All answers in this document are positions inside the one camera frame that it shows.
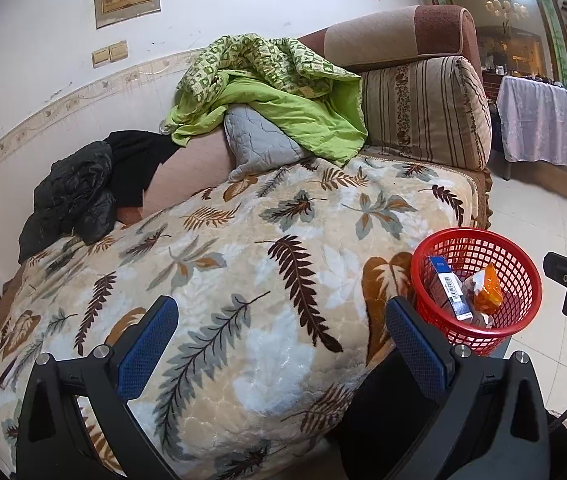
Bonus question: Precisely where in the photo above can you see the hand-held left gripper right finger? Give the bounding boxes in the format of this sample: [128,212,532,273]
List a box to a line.
[385,296,551,480]

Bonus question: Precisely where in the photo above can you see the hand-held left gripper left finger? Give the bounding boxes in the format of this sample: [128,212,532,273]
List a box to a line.
[16,296,180,480]

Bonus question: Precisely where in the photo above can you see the red mesh basket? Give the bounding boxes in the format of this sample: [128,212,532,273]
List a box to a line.
[410,227,543,357]

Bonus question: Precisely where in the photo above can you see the blue and white box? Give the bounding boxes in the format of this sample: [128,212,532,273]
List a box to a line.
[426,255,473,321]

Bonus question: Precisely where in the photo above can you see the orange snack wrapper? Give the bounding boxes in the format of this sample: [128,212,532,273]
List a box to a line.
[463,264,504,328]

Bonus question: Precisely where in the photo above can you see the leaf printed beige blanket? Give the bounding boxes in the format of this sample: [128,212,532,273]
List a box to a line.
[0,155,494,480]

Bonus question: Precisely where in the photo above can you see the clear eyeglasses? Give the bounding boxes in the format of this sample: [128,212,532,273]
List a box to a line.
[0,330,29,391]

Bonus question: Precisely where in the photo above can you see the lilac tablecloth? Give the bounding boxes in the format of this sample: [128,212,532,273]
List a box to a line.
[496,76,567,183]

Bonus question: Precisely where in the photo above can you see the black puffer jacket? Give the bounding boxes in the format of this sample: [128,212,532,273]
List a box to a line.
[18,140,117,263]

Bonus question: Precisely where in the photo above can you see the black cloth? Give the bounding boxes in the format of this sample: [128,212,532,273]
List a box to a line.
[106,130,179,208]

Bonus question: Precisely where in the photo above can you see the striped brown sofa cushion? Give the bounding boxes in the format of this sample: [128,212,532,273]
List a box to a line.
[361,56,493,171]

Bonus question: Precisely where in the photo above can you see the grey quilted pillow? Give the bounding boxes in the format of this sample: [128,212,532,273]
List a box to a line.
[224,105,307,183]

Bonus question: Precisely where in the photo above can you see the wood framed glass partition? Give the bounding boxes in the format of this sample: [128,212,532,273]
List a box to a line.
[418,0,567,91]

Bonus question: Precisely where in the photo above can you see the green quilt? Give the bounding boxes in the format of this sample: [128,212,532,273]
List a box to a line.
[166,34,369,167]

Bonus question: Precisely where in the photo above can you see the pink and brown sofa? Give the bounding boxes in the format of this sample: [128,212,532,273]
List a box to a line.
[114,5,494,231]

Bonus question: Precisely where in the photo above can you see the beige wall panel cover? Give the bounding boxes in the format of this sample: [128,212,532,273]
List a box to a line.
[94,0,162,30]

